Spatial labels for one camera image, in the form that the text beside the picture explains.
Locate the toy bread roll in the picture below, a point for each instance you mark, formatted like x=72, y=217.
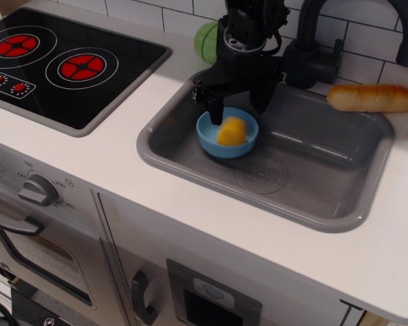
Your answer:
x=376, y=98

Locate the grey cabinet door handle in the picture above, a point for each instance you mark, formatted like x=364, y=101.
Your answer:
x=146, y=314

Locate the grey oven dial knob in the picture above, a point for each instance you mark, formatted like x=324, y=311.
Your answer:
x=38, y=190

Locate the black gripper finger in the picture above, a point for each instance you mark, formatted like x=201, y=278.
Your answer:
x=261, y=93
x=215, y=109

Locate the grey oven door handle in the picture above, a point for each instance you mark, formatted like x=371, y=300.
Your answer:
x=14, y=221

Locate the grey toy sink basin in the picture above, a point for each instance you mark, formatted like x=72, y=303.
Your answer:
x=311, y=164

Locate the grey dishwasher control panel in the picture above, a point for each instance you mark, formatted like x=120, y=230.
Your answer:
x=200, y=300

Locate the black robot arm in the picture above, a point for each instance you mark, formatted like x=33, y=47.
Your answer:
x=247, y=44

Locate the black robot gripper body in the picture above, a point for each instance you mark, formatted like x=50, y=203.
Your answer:
x=234, y=70

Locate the toy oven door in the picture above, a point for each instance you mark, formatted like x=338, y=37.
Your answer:
x=65, y=262

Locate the yellow toy corn cob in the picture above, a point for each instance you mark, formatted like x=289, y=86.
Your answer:
x=232, y=132

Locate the green toy cabbage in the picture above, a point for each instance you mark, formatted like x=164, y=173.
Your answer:
x=205, y=42

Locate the black toy faucet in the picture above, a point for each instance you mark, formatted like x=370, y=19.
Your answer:
x=305, y=63

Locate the black toy stove top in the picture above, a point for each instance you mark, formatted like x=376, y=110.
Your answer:
x=67, y=75

